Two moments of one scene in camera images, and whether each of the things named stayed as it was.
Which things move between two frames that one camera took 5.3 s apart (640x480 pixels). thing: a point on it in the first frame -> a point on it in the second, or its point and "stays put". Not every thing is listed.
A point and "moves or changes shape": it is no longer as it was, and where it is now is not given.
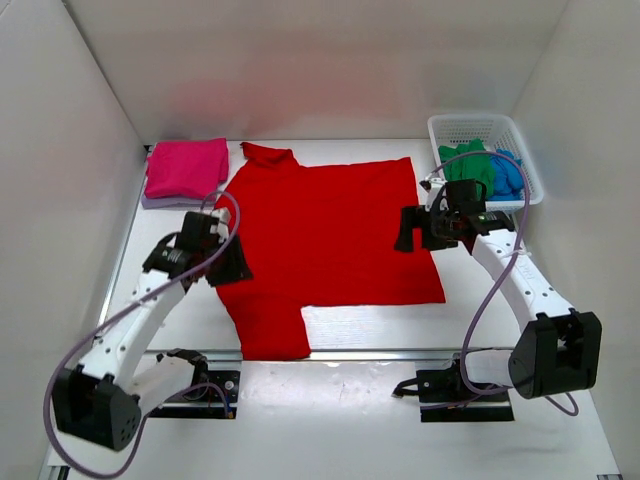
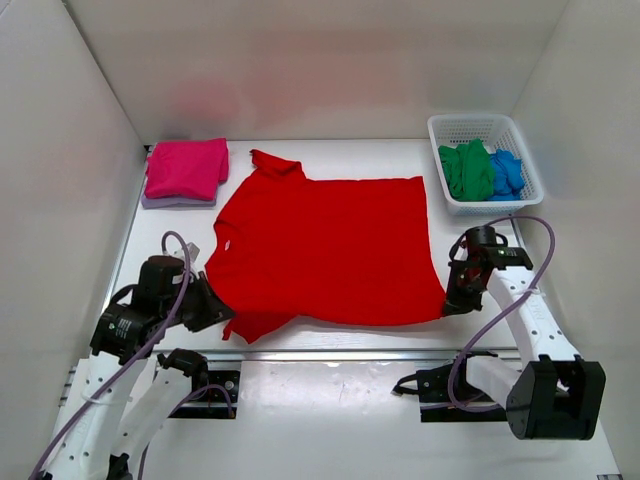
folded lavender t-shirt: [169, 203] stays put
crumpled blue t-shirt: [508, 177] stays put
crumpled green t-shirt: [474, 167] stays put
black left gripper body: [210, 244] -> [191, 305]
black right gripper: [417, 217] -> [459, 305]
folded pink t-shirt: [191, 169] stays put
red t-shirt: [320, 236] moves or changes shape
